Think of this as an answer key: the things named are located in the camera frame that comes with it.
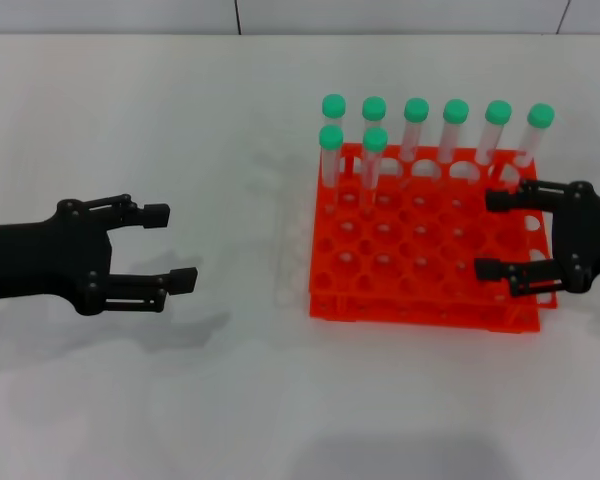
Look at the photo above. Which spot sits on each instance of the green-capped clear test tube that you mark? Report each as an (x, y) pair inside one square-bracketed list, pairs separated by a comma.
[(333, 105), (541, 115), (455, 110), (374, 108), (498, 112), (331, 137), (416, 109)]

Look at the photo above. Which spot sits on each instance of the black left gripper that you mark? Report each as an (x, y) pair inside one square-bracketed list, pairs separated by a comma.
[(40, 260)]

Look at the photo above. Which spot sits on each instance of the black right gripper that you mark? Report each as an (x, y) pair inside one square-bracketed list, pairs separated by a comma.
[(582, 235)]

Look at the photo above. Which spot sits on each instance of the green-capped graduated test tube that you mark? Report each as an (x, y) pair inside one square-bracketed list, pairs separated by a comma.
[(376, 139)]

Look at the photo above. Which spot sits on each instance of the orange plastic test tube rack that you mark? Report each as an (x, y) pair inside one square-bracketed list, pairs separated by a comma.
[(420, 317)]

